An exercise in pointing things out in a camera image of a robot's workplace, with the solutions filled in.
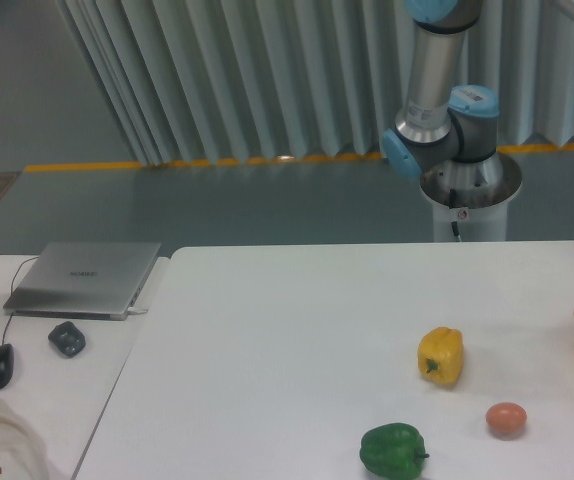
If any green bell pepper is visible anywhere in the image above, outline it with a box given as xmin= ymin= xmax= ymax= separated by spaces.
xmin=359 ymin=423 xmax=429 ymax=479

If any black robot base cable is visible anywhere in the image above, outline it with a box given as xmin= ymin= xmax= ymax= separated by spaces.
xmin=447 ymin=188 xmax=464 ymax=243

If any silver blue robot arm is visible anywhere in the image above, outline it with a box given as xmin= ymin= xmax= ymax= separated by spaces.
xmin=381 ymin=1 xmax=574 ymax=177

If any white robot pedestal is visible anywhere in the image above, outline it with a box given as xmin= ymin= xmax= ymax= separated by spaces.
xmin=420 ymin=153 xmax=522 ymax=242

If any white side table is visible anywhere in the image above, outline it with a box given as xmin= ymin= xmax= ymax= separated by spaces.
xmin=0 ymin=255 xmax=169 ymax=479

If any yellow bell pepper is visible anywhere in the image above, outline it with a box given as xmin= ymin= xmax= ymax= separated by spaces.
xmin=417 ymin=327 xmax=464 ymax=386

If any silver laptop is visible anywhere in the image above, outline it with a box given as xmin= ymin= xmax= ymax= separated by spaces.
xmin=4 ymin=242 xmax=161 ymax=320

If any brown egg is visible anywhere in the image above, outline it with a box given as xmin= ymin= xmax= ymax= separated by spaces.
xmin=485 ymin=402 xmax=527 ymax=435

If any small black plastic object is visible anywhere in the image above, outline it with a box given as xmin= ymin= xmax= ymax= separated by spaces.
xmin=48 ymin=321 xmax=86 ymax=358

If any black mouse cable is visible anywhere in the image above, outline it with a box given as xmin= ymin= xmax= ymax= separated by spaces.
xmin=0 ymin=252 xmax=41 ymax=347

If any grey folding partition curtain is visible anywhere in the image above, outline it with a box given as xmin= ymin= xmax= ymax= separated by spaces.
xmin=59 ymin=1 xmax=574 ymax=165

